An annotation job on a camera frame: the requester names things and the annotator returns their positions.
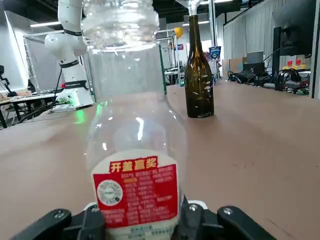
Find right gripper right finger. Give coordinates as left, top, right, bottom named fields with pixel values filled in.
left=174, top=195, right=278, bottom=240

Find tangle of black cables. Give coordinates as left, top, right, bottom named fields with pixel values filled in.
left=226, top=69, right=311, bottom=95

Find dark glass bottle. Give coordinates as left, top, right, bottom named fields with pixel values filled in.
left=183, top=14, right=216, bottom=119

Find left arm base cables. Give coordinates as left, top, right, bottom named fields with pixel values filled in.
left=50, top=66, right=64, bottom=104

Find clear bottle red label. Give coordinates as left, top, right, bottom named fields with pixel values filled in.
left=80, top=0, right=188, bottom=240

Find grey box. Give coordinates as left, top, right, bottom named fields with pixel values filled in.
left=245, top=50, right=265, bottom=65

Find clear plastic funnel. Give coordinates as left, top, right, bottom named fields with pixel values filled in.
left=174, top=0, right=210, bottom=17

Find black monitor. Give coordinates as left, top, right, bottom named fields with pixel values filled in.
left=271, top=0, right=320, bottom=101

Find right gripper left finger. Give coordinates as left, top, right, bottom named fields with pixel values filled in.
left=9, top=203, right=108, bottom=240

